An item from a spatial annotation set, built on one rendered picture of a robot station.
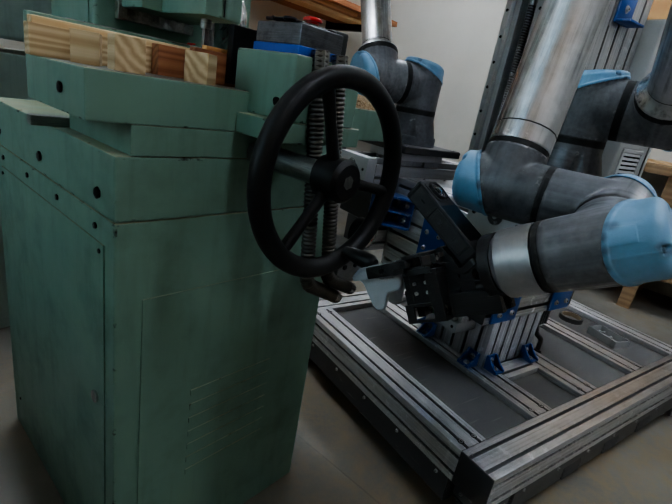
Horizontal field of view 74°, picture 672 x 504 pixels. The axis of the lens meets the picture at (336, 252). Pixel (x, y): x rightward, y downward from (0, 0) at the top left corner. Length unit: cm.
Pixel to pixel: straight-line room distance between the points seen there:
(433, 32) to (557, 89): 386
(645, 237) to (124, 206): 58
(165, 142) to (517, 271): 47
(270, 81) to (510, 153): 34
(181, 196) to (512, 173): 45
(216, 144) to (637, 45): 115
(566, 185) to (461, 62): 373
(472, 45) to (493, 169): 370
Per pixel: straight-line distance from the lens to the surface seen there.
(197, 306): 77
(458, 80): 424
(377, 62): 129
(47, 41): 76
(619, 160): 149
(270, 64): 69
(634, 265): 46
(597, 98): 104
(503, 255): 48
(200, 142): 69
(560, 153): 104
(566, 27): 64
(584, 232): 46
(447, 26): 439
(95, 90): 62
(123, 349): 75
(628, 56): 148
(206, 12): 82
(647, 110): 100
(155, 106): 65
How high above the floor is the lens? 92
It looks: 19 degrees down
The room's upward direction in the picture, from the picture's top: 10 degrees clockwise
